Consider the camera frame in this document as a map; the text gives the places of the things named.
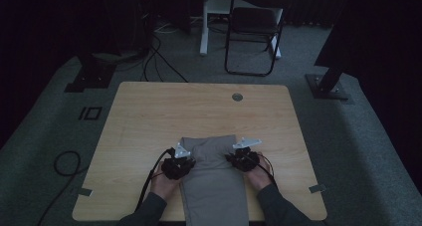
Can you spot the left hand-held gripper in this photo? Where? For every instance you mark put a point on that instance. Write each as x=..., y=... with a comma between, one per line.
x=175, y=166

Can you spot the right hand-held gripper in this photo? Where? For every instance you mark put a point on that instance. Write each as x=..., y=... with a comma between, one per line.
x=244, y=161

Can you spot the grey cloth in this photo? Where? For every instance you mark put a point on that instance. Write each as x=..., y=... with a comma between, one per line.
x=214, y=186

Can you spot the person's right hand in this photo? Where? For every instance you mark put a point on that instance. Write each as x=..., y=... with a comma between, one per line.
x=258, y=178

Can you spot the person's left hand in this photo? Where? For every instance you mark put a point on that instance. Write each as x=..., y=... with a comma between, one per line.
x=164, y=186

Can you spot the grey round table grommet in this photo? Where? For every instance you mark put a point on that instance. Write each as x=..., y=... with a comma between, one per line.
x=237, y=97

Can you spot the grey tape piece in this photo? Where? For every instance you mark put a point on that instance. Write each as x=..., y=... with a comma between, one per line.
x=317, y=188
x=84, y=192

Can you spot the black slanted stand with base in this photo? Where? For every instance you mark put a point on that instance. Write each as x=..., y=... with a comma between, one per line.
x=326, y=86

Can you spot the black stand with square base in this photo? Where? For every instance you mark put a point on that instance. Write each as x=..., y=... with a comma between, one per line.
x=91, y=76

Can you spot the black folding chair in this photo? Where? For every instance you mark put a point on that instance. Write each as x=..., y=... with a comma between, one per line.
x=255, y=23

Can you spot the white desk frame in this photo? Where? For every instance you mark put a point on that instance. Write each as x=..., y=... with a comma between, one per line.
x=205, y=27

